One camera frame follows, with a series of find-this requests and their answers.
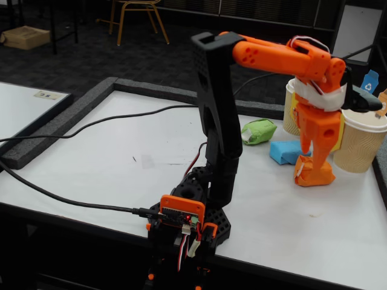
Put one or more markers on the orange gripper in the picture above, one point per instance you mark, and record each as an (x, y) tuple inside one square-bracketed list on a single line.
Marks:
[(318, 127)]

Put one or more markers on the blue paper parcel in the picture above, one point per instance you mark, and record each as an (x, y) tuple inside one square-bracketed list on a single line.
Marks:
[(284, 151)]

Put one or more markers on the orange paper parcel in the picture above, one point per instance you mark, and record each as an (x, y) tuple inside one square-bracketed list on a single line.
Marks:
[(305, 178)]

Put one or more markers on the black and orange robot arm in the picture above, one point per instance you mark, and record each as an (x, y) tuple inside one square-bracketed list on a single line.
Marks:
[(217, 90)]

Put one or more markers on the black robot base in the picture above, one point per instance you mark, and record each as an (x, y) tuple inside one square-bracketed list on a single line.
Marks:
[(217, 220)]

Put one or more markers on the yellow welcome paper sign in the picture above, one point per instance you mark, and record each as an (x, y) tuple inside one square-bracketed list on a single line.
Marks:
[(341, 133)]

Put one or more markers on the paper cup with green tag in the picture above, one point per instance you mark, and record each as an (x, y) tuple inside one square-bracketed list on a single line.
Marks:
[(290, 121)]

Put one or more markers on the paper cup with orange tag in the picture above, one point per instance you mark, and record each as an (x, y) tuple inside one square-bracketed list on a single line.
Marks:
[(356, 145)]

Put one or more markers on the white tape wrap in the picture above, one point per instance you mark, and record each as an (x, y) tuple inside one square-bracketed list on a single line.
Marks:
[(329, 101)]

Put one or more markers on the green paper parcel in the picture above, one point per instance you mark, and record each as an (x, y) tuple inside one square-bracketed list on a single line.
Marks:
[(260, 131)]

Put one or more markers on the short grey foam strip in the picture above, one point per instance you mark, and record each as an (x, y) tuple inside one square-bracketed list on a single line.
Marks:
[(381, 181)]

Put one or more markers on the blue recycling bin tag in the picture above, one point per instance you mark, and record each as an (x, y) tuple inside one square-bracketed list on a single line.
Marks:
[(369, 81)]

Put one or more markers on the orange recycling bin tag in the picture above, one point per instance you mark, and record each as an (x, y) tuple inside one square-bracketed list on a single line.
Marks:
[(384, 96)]

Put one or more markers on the black slanted stand bar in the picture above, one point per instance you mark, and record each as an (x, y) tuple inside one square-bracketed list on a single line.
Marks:
[(359, 52)]

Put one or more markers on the orange controller board case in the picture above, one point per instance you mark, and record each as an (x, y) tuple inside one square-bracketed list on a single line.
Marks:
[(181, 205)]

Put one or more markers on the chair with gold legs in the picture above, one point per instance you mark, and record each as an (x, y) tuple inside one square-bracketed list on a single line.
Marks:
[(121, 21)]

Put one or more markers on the long grey foam border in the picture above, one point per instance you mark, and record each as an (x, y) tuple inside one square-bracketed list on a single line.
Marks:
[(60, 121)]

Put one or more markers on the small paper sticker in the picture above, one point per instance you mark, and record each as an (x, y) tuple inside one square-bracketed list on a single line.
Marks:
[(47, 95)]

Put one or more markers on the black metal table leg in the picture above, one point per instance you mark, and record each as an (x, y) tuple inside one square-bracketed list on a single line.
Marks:
[(54, 36)]

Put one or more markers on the black framed whiteboard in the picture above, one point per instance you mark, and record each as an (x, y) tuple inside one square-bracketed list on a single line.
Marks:
[(18, 108)]

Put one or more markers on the brown cardboard box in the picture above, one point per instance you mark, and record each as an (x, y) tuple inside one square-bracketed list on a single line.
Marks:
[(25, 37)]

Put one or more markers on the white panel with black frame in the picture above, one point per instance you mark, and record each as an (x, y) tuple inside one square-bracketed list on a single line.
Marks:
[(356, 30)]

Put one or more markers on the orange clamp bracket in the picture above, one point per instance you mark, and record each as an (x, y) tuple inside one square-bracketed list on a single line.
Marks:
[(209, 231)]

